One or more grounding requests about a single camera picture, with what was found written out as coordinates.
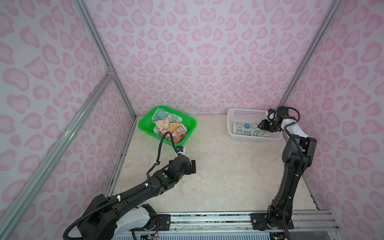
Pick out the blue bunny towel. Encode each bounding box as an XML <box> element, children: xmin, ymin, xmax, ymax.
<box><xmin>233</xmin><ymin>122</ymin><xmax>271</xmax><ymax>137</ymax></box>

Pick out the orange blue patterned towel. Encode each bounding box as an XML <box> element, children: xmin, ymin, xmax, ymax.
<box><xmin>154</xmin><ymin>118</ymin><xmax>188</xmax><ymax>144</ymax></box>

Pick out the green plastic basket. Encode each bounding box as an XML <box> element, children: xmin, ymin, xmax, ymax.
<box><xmin>138</xmin><ymin>106</ymin><xmax>197</xmax><ymax>146</ymax></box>

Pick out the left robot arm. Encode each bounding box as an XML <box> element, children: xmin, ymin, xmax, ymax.
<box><xmin>63</xmin><ymin>154</ymin><xmax>196</xmax><ymax>240</ymax></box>

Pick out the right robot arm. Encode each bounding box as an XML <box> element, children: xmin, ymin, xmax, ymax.
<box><xmin>254</xmin><ymin>106</ymin><xmax>317</xmax><ymax>231</ymax></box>

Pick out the white plastic basket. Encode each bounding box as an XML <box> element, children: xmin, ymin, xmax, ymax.
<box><xmin>227</xmin><ymin>108</ymin><xmax>283</xmax><ymax>143</ymax></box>

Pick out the light green towel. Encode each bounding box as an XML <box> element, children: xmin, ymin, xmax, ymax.
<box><xmin>152</xmin><ymin>109</ymin><xmax>183</xmax><ymax>124</ymax></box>

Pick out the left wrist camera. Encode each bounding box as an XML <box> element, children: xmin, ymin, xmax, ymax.
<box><xmin>176</xmin><ymin>146</ymin><xmax>185</xmax><ymax>155</ymax></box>

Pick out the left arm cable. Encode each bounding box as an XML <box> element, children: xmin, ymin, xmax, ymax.
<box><xmin>62</xmin><ymin>131</ymin><xmax>181</xmax><ymax>240</ymax></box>

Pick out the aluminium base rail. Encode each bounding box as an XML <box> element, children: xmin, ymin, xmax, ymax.
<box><xmin>81</xmin><ymin>209</ymin><xmax>343</xmax><ymax>240</ymax></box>

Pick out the diagonal aluminium frame bar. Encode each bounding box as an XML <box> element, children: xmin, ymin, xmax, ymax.
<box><xmin>1</xmin><ymin>73</ymin><xmax>114</xmax><ymax>240</ymax></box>

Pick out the right corner frame post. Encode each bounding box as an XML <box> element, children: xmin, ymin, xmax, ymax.
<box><xmin>278</xmin><ymin>0</ymin><xmax>344</xmax><ymax>107</ymax></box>

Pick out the corner frame post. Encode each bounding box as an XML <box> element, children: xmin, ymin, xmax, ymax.
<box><xmin>73</xmin><ymin>0</ymin><xmax>137</xmax><ymax>120</ymax></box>
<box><xmin>278</xmin><ymin>0</ymin><xmax>344</xmax><ymax>107</ymax></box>

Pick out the left corner frame post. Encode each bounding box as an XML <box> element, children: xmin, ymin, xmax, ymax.
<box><xmin>73</xmin><ymin>0</ymin><xmax>137</xmax><ymax>120</ymax></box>

